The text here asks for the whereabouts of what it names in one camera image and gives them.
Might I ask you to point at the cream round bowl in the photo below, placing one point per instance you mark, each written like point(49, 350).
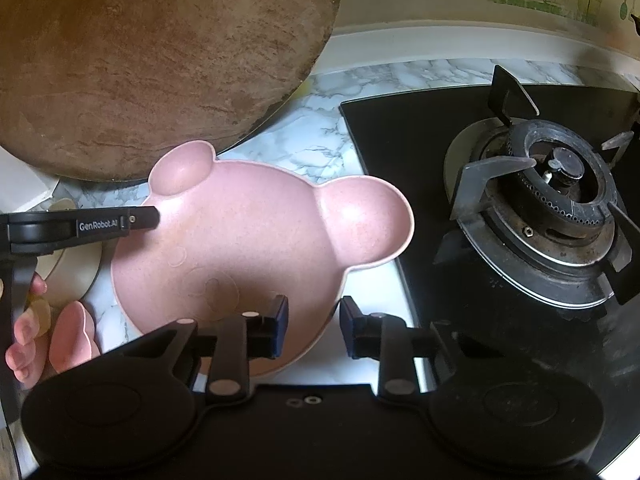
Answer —
point(69, 273)

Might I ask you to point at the pink bear-shaped plate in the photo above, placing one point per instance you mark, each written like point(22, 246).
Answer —
point(235, 234)

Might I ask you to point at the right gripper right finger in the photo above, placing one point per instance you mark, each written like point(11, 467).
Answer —
point(383, 338)

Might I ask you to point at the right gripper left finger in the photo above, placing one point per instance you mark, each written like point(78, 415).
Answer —
point(247, 336)

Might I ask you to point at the black glass cooktop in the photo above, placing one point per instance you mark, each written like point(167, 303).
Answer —
point(403, 138)

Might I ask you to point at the person's left hand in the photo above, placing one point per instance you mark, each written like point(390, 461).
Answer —
point(27, 356)

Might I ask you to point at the yellow plastic cutting board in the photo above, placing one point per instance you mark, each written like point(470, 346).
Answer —
point(303, 90)

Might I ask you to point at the round wooden cutting board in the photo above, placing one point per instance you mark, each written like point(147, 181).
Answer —
point(98, 90)

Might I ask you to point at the gas stove burner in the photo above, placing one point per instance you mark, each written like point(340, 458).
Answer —
point(540, 205)

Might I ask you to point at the small pink heart dish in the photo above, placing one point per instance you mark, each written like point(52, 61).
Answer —
point(72, 341)

